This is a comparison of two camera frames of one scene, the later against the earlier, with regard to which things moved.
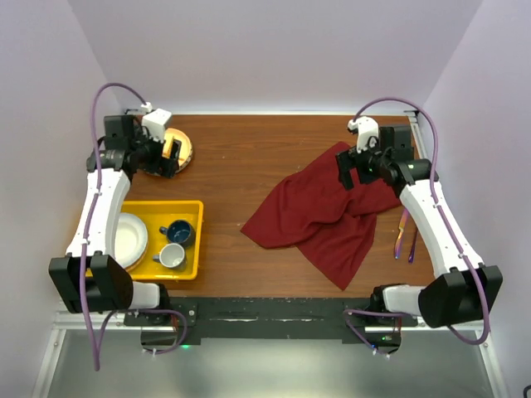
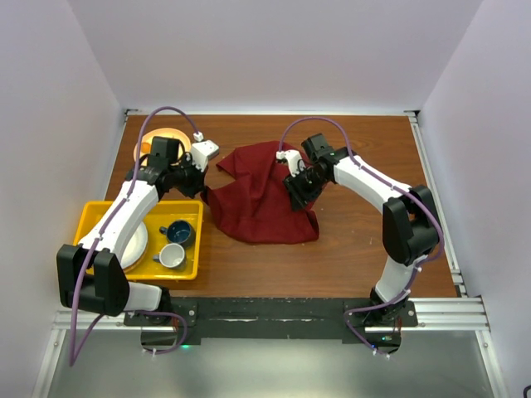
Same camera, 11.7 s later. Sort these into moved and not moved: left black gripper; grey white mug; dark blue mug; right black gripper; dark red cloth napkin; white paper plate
Moved: right black gripper; dark red cloth napkin; left black gripper
Not moved: dark blue mug; grey white mug; white paper plate
